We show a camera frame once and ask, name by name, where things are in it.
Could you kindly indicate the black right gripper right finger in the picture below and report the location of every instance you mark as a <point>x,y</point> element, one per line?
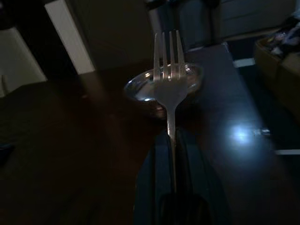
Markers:
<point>192,168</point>

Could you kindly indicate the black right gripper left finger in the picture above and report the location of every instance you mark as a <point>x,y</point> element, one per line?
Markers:
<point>157,168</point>

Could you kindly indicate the silver metal fork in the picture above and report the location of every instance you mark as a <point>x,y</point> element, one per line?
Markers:
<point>170,93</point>

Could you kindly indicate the shiny steel bowl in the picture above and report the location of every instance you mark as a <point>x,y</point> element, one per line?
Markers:
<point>140,90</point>

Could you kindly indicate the brown cardboard box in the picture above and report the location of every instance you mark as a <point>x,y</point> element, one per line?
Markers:
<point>281,75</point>

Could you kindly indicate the printed plastic bag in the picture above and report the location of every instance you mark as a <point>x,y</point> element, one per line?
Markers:
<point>287,35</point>

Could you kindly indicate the grey sofa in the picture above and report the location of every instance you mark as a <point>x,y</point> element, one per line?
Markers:
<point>253,16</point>

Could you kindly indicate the dark wooden cream cushioned chair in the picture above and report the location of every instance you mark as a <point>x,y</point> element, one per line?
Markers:
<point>21,61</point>

